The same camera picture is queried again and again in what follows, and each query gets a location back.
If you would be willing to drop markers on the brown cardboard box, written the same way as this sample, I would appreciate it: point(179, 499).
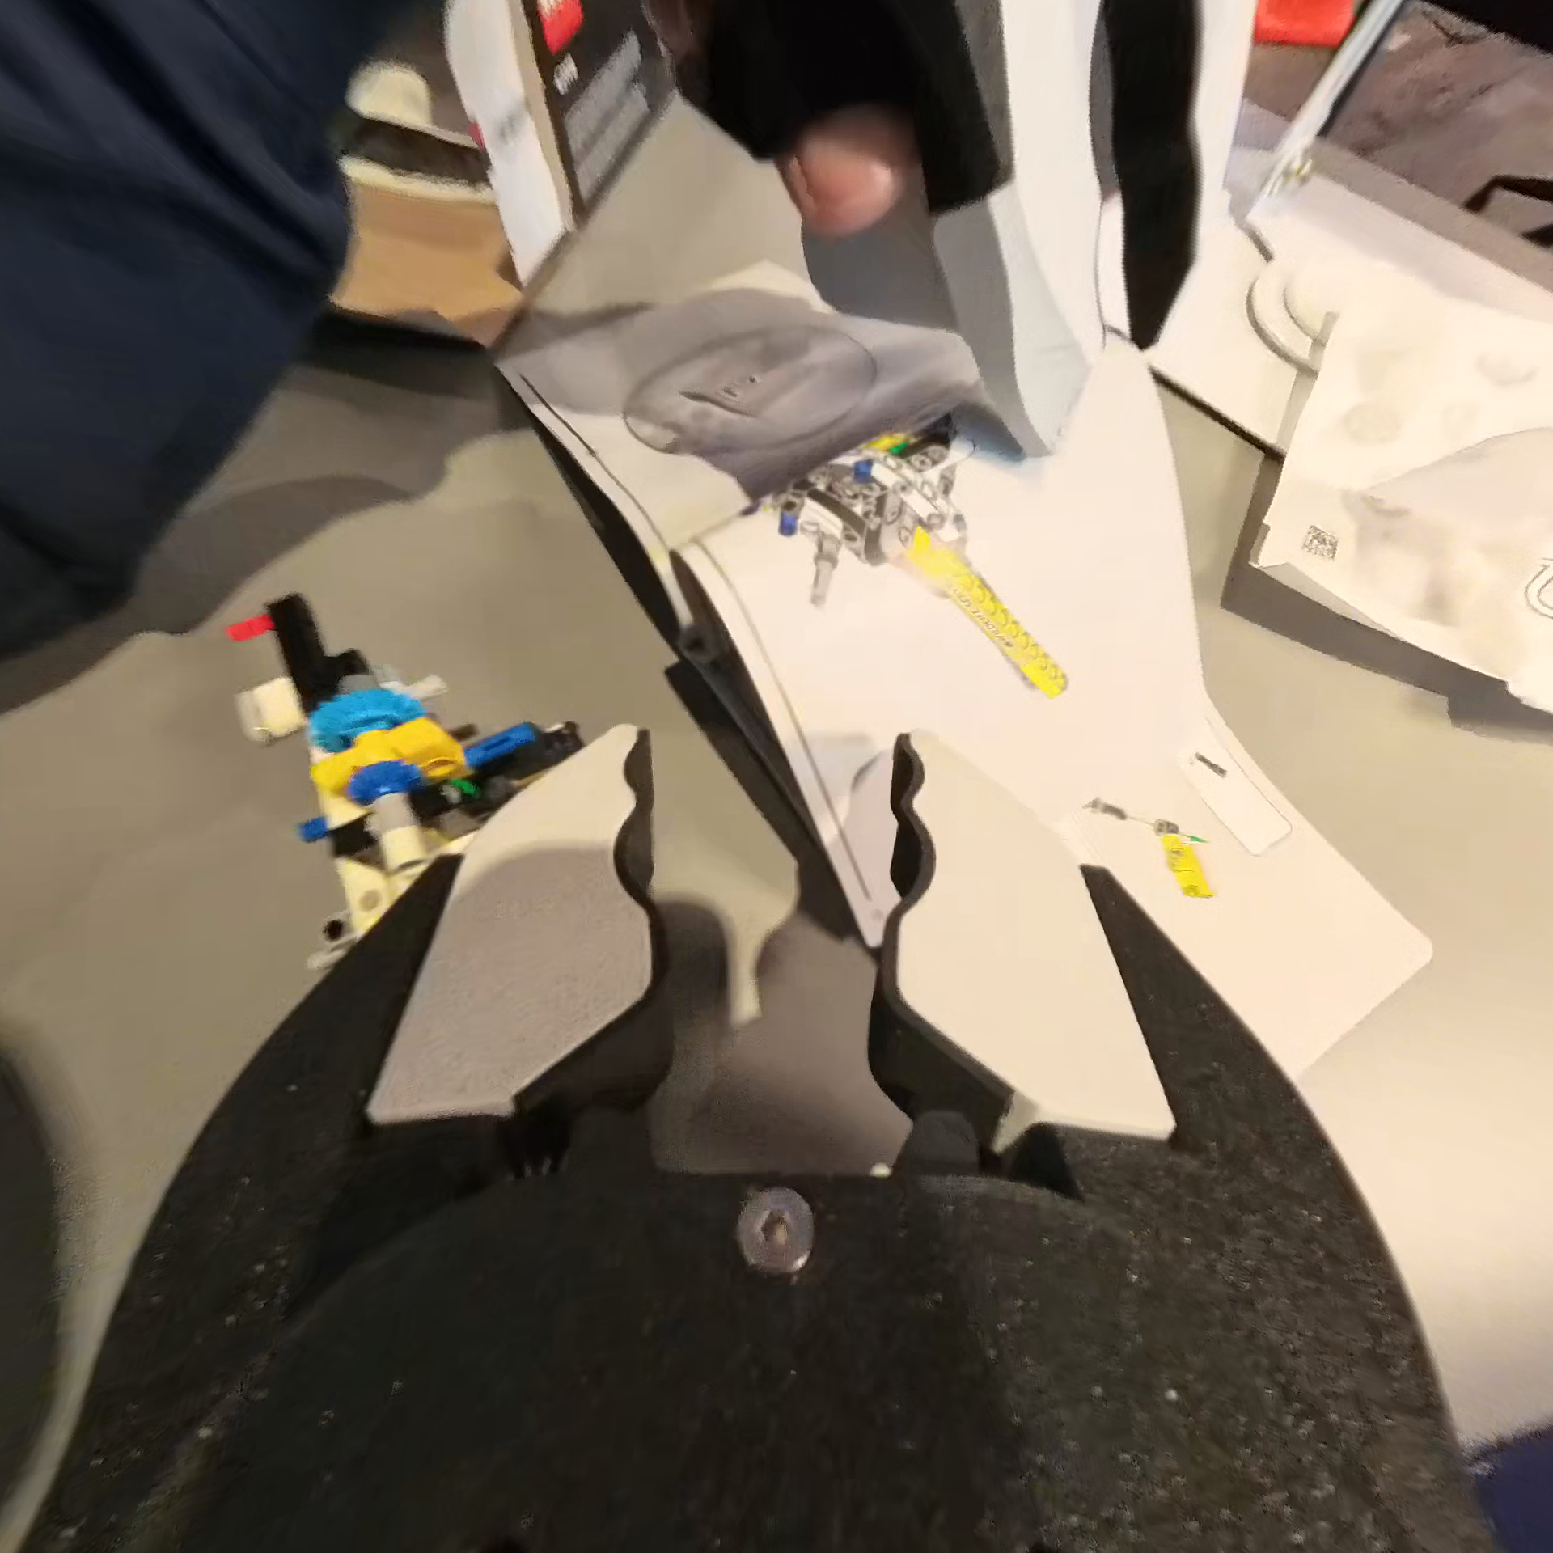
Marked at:
point(412, 267)

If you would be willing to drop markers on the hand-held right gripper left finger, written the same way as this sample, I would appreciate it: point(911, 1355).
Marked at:
point(521, 971)

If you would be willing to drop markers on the dark toy set box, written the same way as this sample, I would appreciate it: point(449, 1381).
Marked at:
point(606, 109)

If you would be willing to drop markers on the person's left hand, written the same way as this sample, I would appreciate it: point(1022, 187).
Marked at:
point(848, 176)

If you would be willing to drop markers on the partly built lego model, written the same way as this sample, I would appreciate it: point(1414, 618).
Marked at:
point(375, 740)

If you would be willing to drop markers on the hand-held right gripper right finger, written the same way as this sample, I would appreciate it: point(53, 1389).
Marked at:
point(1019, 971)

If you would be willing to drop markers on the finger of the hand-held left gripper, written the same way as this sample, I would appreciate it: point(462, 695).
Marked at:
point(1043, 242)
point(1226, 96)

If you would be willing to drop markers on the orange traffic cone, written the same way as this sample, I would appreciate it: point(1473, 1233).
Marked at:
point(1311, 22)

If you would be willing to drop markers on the lego instruction booklet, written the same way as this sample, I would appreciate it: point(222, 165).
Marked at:
point(1067, 631)

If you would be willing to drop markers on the white lamp base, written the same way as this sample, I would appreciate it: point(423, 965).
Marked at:
point(1213, 352)

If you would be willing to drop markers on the person's dark blue jacket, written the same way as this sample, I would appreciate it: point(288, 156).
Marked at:
point(146, 303)

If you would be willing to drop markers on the crumpled white paper bag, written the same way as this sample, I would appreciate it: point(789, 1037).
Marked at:
point(1431, 509)

